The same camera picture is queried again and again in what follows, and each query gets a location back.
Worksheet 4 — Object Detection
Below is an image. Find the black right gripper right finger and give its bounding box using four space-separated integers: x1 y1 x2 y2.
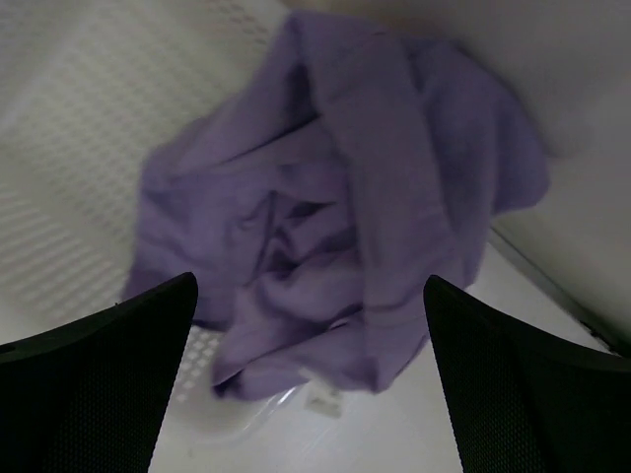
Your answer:
424 276 630 472

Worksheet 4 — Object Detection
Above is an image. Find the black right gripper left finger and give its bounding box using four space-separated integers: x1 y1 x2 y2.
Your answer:
1 273 198 472

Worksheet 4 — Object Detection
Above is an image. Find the lavender t shirt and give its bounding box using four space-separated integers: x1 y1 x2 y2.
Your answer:
123 11 549 401

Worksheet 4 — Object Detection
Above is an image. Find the white plastic basket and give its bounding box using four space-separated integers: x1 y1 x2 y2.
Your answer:
0 0 356 444

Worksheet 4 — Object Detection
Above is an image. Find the aluminium table edge rail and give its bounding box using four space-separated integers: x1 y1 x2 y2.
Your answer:
489 230 630 359

